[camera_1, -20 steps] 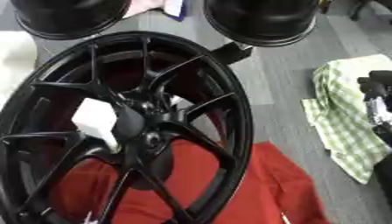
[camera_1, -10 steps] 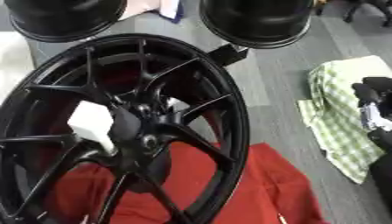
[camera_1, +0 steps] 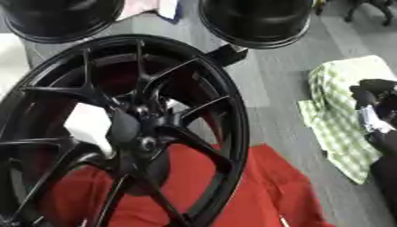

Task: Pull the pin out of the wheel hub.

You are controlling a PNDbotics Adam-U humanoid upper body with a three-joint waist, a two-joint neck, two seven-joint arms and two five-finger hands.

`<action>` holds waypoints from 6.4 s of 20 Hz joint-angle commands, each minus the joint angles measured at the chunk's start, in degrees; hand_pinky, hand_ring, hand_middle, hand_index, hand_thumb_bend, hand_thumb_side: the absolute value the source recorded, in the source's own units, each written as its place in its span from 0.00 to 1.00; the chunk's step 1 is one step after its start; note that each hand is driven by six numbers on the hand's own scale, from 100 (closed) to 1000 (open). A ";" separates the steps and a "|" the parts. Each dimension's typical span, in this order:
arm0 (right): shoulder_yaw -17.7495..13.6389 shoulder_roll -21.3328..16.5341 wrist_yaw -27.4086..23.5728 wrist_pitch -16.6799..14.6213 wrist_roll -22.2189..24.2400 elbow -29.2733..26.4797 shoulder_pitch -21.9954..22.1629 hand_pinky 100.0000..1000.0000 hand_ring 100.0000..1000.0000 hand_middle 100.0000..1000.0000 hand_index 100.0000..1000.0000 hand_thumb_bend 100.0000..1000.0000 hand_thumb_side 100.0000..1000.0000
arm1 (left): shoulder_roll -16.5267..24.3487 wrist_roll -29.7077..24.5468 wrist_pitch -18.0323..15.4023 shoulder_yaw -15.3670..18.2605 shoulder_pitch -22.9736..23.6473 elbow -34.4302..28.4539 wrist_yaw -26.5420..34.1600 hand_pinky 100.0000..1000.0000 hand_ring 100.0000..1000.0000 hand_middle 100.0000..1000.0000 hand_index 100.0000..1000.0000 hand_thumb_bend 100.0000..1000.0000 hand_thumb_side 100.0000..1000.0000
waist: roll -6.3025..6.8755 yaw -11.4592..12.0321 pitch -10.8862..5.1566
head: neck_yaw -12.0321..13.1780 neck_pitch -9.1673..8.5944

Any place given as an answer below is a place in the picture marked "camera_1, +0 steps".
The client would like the green white checked cloth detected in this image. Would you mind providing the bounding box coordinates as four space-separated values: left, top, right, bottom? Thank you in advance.
296 54 397 186

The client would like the black round wheel rim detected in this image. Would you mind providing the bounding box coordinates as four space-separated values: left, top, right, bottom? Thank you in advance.
0 0 128 45
197 0 315 51

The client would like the black spoked wheel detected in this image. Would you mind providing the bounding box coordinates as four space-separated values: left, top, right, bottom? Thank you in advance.
0 33 252 227

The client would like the black chair base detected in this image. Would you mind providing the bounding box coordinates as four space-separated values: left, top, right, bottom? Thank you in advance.
342 0 397 27

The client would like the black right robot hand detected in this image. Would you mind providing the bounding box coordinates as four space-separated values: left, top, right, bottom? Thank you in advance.
348 78 397 111

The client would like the black block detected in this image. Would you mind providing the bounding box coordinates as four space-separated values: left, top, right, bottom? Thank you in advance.
203 43 250 67

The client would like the pink white fabric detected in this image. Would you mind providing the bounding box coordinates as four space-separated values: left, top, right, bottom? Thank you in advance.
114 0 183 25

